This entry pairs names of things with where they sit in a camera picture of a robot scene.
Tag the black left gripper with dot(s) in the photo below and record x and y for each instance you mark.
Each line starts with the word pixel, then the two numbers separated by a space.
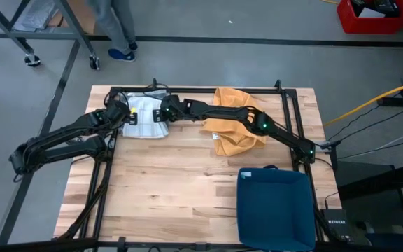
pixel 119 112

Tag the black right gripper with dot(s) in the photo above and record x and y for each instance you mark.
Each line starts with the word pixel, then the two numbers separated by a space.
pixel 173 108

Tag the grey checked towel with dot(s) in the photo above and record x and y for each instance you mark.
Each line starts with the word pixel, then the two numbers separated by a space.
pixel 142 94

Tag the white checked towel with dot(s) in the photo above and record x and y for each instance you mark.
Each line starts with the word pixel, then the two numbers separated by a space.
pixel 145 126

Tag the mustard orange towel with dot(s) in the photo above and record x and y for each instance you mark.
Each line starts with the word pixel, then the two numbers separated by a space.
pixel 234 140

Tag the navy fabric storage bin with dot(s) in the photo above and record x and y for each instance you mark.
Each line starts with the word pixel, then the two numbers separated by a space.
pixel 275 210

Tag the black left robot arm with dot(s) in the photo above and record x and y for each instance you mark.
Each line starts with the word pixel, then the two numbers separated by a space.
pixel 65 134

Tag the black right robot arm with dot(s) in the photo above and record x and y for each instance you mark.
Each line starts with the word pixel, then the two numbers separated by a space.
pixel 222 112

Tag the black caster wheel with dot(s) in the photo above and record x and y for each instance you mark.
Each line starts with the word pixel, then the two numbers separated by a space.
pixel 93 63
pixel 32 61

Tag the person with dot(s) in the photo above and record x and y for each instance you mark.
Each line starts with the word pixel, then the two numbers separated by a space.
pixel 114 24

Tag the brown cardboard box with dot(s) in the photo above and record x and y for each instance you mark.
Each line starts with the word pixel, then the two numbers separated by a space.
pixel 84 17

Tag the grey plastic bag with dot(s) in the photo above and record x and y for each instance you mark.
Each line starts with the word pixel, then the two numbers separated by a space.
pixel 35 15

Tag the red plastic crate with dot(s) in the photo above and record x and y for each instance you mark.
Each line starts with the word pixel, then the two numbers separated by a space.
pixel 345 21

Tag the black equipment stand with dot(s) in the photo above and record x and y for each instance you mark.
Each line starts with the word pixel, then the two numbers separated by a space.
pixel 380 182

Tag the white paper sheet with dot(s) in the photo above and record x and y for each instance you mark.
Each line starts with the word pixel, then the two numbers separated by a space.
pixel 371 13

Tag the black device in crate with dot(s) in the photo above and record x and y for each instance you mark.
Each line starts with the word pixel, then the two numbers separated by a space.
pixel 387 7

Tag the navy blue seat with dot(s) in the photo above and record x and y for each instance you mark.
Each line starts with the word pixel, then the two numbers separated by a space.
pixel 397 245

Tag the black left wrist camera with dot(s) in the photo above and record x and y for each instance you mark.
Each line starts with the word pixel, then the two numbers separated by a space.
pixel 132 119

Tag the grey metal cart frame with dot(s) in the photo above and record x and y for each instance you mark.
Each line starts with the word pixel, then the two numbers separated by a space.
pixel 70 21

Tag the black Netgear network switch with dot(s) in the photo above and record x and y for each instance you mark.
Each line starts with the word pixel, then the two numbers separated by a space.
pixel 336 227

